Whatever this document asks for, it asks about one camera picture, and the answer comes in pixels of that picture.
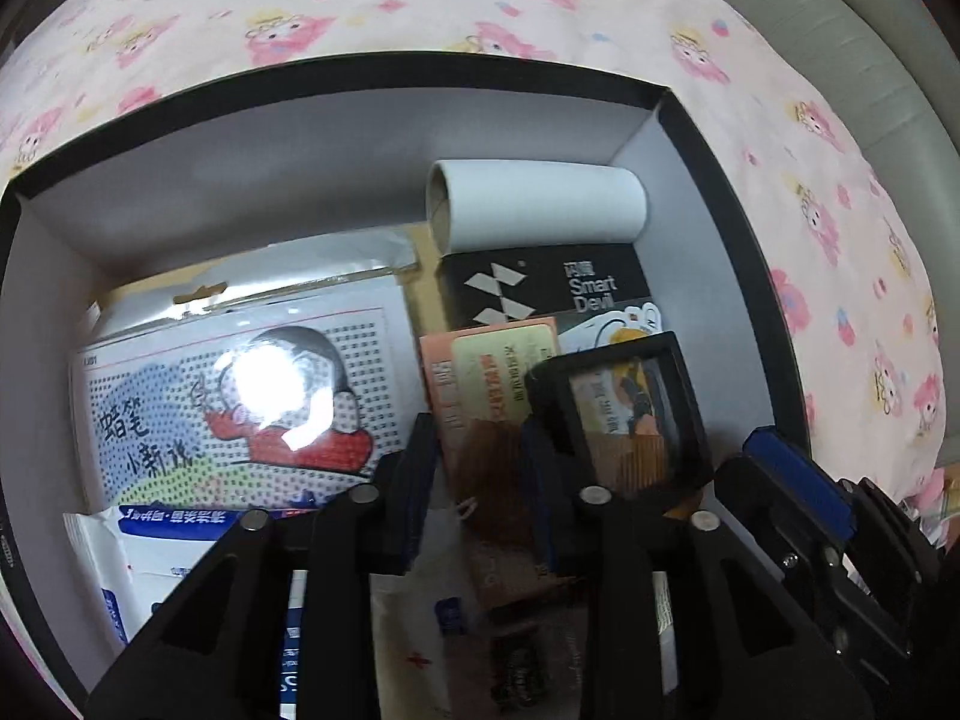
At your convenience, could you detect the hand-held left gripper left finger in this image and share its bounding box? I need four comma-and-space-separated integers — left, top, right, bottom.
86, 414, 441, 720

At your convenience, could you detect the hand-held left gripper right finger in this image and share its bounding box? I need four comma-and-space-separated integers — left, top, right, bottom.
523, 418, 875, 720

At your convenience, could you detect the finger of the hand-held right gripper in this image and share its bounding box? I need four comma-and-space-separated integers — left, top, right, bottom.
714, 425, 857, 565

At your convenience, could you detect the black framed clear case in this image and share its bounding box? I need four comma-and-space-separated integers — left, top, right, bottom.
525, 331, 716, 512

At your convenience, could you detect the black cardboard box container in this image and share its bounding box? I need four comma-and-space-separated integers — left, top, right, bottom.
0, 51, 815, 720

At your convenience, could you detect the orange snack packet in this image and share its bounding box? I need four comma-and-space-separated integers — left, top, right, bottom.
418, 316, 595, 610

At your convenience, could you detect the white packet with red cross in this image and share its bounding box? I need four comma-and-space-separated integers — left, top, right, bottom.
370, 508, 497, 720

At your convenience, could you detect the clear bag with dark item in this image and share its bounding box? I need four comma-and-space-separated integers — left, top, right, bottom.
486, 609, 587, 720

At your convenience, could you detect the white cartoon card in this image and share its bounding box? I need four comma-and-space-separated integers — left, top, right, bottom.
559, 300, 670, 355

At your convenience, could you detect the black box with white print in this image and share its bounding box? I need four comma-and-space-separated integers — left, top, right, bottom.
437, 243, 654, 332

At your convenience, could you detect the cartoon dotted craft kit package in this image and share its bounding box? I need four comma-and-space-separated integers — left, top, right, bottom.
70, 232, 430, 517

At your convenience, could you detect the white paper tube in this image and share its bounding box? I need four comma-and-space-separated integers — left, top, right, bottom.
424, 159, 649, 257

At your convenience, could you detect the white and blue wipes packet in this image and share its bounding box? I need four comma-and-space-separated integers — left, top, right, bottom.
63, 504, 317, 720

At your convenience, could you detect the pink printed blanket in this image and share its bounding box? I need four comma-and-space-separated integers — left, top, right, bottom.
0, 0, 955, 535

